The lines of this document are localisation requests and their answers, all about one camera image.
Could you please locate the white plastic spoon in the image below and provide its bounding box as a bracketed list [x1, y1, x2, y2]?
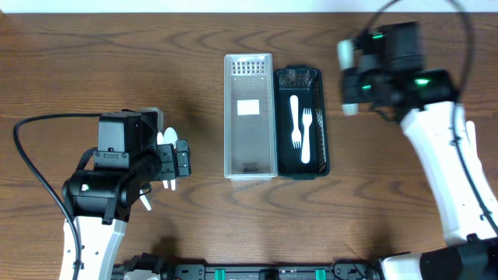
[466, 121, 482, 166]
[156, 131, 169, 189]
[163, 127, 178, 191]
[139, 191, 152, 212]

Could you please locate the black plastic basket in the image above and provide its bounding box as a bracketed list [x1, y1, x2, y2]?
[274, 65, 330, 180]

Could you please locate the white plastic fork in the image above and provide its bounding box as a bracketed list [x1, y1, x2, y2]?
[301, 108, 313, 164]
[342, 103, 359, 116]
[289, 95, 301, 149]

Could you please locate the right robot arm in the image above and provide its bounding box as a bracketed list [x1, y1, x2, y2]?
[337, 22, 497, 279]

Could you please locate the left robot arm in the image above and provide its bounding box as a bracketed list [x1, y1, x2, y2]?
[60, 107, 191, 279]

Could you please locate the clear plastic basket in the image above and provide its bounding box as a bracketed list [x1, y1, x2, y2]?
[224, 53, 278, 181]

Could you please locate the white label sticker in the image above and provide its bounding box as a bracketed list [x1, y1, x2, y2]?
[237, 100, 260, 116]

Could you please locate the left black cable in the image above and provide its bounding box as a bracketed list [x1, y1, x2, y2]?
[12, 112, 103, 280]

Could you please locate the black mounting rail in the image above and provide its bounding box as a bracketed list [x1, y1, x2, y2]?
[110, 253, 383, 280]

